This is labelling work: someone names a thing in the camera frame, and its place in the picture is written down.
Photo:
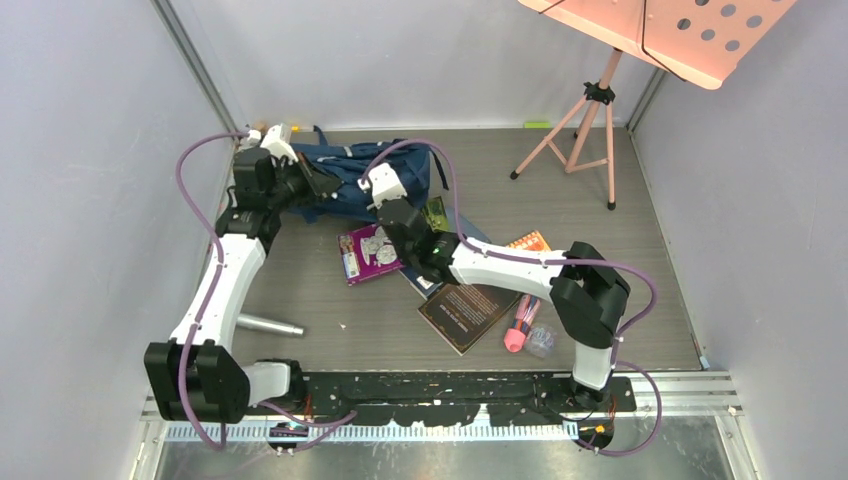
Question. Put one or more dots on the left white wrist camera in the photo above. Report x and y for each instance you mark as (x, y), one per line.
(275, 139)

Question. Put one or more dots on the small orange booklet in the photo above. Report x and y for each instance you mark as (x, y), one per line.
(533, 241)

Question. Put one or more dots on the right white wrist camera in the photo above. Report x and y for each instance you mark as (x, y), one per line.
(383, 184)

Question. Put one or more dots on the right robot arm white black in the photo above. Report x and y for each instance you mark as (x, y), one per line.
(588, 297)

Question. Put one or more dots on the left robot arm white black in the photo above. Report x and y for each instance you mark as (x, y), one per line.
(193, 375)

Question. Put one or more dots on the purple paperback book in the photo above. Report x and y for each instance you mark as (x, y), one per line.
(367, 253)

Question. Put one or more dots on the clear bag of clips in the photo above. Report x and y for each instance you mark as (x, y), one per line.
(540, 341)

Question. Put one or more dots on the Animal Farm book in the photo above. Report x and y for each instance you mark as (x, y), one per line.
(436, 215)

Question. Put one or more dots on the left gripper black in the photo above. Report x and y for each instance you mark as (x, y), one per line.
(323, 184)

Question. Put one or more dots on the dark brown hardcover book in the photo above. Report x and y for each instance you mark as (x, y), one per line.
(463, 314)

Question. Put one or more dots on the dark blue notebook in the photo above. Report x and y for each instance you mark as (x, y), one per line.
(422, 286)

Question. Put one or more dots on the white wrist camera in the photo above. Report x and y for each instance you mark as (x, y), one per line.
(275, 139)
(383, 184)

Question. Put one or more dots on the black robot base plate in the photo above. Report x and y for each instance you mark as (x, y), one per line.
(442, 399)

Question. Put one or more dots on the silver metal bottle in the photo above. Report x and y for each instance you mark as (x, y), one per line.
(262, 324)

